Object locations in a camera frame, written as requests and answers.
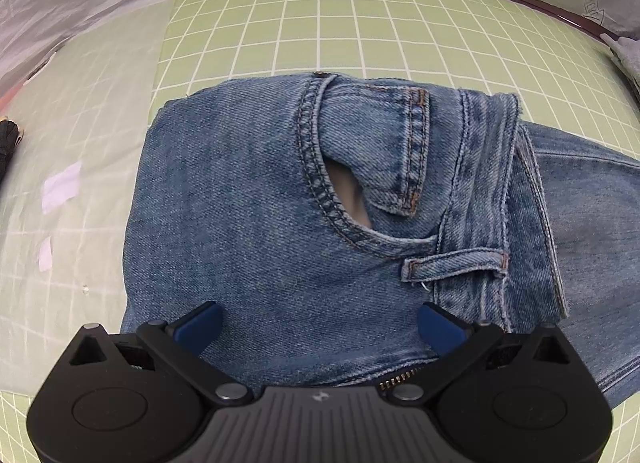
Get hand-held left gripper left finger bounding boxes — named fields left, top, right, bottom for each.
left=67, top=300, right=254, bottom=407

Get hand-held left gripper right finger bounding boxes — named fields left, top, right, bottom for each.
left=390, top=300, right=572, bottom=407

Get blue denim jeans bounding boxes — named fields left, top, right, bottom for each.
left=120, top=71, right=640, bottom=405

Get black woven object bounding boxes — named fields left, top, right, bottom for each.
left=0, top=117, right=24, bottom=182

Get light grey sweatshirt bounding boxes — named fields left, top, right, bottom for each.
left=606, top=34, right=640, bottom=80

